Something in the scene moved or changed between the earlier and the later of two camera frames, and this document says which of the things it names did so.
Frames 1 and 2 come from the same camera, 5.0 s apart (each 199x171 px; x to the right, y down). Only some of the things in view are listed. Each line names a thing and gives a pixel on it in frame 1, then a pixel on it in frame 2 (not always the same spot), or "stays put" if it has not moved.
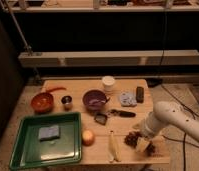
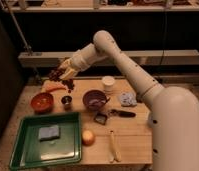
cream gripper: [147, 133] → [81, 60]
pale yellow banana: [114, 151] stays put
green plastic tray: [47, 139] stays put
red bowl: [42, 102] stays put
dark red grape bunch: [131, 139] → [56, 75]
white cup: [108, 82] stays put
